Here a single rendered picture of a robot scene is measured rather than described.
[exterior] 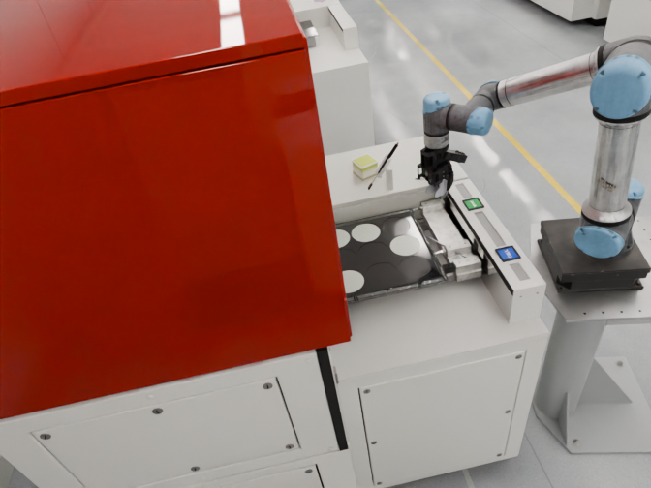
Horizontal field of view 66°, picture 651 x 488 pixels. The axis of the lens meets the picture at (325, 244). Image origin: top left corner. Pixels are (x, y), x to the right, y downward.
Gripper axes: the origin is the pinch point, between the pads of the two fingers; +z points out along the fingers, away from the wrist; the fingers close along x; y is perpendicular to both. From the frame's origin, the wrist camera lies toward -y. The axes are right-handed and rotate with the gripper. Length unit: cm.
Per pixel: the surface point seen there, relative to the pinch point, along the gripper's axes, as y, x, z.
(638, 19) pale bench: -359, -110, 70
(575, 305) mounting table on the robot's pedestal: -5, 47, 21
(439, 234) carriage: 3.2, 1.7, 14.1
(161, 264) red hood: 92, 27, -50
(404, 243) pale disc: 16.0, -1.9, 11.9
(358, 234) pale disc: 23.5, -16.5, 11.5
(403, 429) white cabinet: 48, 27, 54
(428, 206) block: -3.3, -9.4, 11.4
